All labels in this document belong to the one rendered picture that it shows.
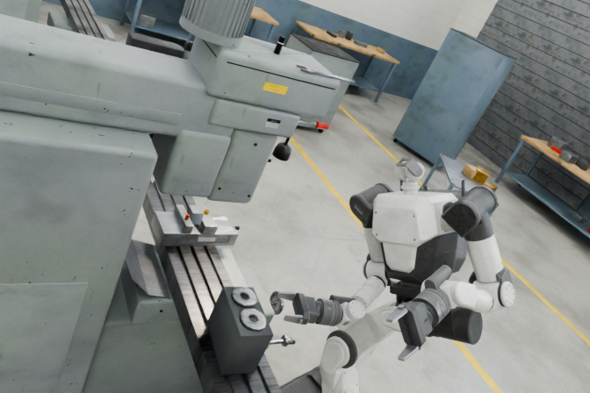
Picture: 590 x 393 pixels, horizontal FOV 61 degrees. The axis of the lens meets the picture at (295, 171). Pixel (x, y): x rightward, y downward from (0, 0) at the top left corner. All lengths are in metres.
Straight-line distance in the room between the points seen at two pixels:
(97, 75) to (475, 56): 6.57
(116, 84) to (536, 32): 9.22
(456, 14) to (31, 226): 10.55
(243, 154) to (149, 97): 0.41
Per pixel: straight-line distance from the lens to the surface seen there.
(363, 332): 1.97
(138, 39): 1.94
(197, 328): 1.88
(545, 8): 10.32
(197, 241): 2.21
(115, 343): 2.18
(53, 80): 1.52
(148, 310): 2.07
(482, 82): 7.59
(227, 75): 1.59
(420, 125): 7.92
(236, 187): 1.86
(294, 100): 1.72
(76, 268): 1.76
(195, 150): 1.69
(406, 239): 1.70
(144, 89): 1.56
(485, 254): 1.68
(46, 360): 2.06
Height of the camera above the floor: 2.28
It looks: 24 degrees down
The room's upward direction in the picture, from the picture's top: 25 degrees clockwise
